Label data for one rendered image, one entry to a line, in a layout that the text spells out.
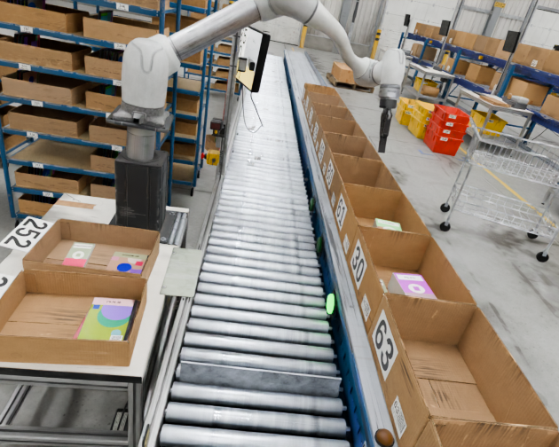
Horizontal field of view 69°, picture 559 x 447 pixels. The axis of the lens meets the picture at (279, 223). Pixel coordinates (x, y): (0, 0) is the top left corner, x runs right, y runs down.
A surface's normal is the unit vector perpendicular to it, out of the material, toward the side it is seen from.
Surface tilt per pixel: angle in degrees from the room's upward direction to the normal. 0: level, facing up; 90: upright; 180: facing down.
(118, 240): 88
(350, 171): 89
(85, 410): 0
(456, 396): 0
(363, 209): 89
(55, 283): 89
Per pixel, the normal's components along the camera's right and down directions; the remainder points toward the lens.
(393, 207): 0.00, 0.48
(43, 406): 0.18, -0.86
